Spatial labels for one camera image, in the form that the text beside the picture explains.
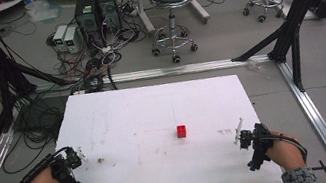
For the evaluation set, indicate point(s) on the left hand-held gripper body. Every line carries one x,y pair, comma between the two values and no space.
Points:
65,172

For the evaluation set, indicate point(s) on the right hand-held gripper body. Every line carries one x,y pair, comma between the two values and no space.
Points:
257,146

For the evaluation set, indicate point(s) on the red cube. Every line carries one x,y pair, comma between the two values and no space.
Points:
181,131

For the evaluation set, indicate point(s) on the person's right hand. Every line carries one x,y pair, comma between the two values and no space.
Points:
285,152

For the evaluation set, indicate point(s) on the white power supply unit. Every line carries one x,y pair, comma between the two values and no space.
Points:
71,39
59,35

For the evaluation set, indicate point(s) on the large black computer tower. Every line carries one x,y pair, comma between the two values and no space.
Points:
87,15

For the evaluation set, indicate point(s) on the clear plastic bag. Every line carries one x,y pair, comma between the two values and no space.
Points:
43,10

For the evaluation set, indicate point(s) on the slim black computer tower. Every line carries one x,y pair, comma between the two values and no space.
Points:
108,6

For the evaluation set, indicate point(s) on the white table leg frame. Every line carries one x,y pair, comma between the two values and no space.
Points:
144,13

